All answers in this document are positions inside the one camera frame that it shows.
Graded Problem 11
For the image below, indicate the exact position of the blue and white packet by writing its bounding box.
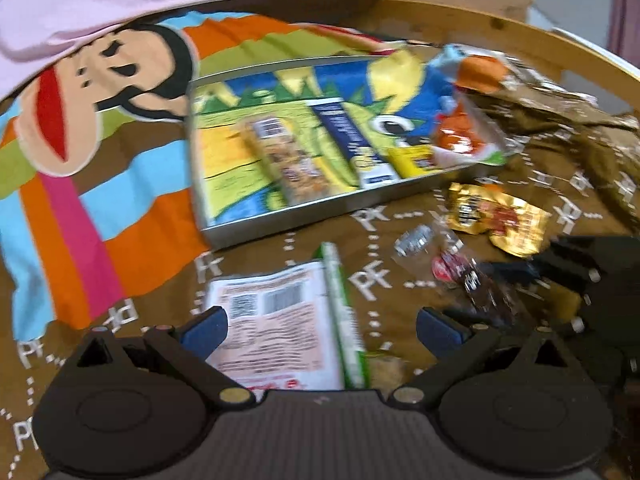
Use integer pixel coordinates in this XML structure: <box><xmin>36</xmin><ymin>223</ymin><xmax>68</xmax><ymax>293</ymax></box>
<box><xmin>309</xmin><ymin>99</ymin><xmax>398</xmax><ymax>190</ymax></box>

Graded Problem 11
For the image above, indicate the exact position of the nut bar packet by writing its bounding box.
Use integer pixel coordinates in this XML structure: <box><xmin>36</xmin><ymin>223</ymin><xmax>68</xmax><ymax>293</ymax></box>
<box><xmin>241</xmin><ymin>119</ymin><xmax>323</xmax><ymax>207</ymax></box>

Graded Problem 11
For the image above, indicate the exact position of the clear packet with red label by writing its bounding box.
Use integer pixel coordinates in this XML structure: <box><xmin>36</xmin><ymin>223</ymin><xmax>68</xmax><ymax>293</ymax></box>
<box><xmin>394</xmin><ymin>224</ymin><xmax>522</xmax><ymax>322</ymax></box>

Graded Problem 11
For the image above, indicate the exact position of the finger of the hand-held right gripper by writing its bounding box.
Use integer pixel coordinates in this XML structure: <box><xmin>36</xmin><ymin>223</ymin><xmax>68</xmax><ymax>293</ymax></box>
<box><xmin>479</xmin><ymin>259</ymin><xmax>551</xmax><ymax>286</ymax></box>

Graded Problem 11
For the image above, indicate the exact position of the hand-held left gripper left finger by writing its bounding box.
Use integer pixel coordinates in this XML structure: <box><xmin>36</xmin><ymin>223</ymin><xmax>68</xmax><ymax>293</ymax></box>
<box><xmin>67</xmin><ymin>306</ymin><xmax>253</xmax><ymax>408</ymax></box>

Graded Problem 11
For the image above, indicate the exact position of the wooden bed frame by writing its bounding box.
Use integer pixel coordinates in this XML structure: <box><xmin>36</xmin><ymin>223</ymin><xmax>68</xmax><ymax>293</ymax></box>
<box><xmin>345</xmin><ymin>0</ymin><xmax>640</xmax><ymax>111</ymax></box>

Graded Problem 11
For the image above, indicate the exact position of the golden orange packet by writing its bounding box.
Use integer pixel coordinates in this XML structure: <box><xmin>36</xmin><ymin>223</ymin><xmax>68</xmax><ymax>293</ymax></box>
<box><xmin>446</xmin><ymin>181</ymin><xmax>552</xmax><ymax>259</ymax></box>

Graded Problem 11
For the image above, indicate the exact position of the yellow and green packet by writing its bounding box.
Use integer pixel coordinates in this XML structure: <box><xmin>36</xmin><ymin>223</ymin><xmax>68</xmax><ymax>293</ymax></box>
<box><xmin>389</xmin><ymin>146</ymin><xmax>442</xmax><ymax>179</ymax></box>

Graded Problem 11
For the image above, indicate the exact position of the pink sheet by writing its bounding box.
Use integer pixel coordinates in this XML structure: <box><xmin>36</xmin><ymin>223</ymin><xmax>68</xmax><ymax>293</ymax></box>
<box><xmin>0</xmin><ymin>0</ymin><xmax>516</xmax><ymax>102</ymax></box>

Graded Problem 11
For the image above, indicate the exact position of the monkey print bed sheet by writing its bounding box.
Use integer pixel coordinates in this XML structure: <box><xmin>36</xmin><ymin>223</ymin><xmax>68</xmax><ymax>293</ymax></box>
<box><xmin>0</xmin><ymin>10</ymin><xmax>640</xmax><ymax>480</ymax></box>

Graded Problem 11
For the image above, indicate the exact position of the metal tray with dinosaur picture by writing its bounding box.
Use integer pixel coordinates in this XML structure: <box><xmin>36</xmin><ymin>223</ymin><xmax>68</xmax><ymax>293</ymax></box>
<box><xmin>186</xmin><ymin>52</ymin><xmax>508</xmax><ymax>251</ymax></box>

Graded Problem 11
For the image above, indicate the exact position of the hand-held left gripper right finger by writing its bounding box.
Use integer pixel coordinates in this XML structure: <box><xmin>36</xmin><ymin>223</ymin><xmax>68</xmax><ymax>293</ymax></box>
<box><xmin>395</xmin><ymin>308</ymin><xmax>576</xmax><ymax>406</ymax></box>

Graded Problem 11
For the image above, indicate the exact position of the clear packet of oranges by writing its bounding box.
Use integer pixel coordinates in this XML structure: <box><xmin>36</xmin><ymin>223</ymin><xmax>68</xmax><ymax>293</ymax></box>
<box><xmin>434</xmin><ymin>94</ymin><xmax>507</xmax><ymax>167</ymax></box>

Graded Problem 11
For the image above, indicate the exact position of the white pink snack packet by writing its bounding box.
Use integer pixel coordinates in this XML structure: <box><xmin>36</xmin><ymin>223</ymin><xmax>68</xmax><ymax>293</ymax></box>
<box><xmin>205</xmin><ymin>260</ymin><xmax>347</xmax><ymax>392</ymax></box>

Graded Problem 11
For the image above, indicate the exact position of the green stick packet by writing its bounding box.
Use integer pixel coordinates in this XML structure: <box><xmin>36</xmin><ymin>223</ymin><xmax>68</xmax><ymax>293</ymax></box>
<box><xmin>320</xmin><ymin>242</ymin><xmax>372</xmax><ymax>390</ymax></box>

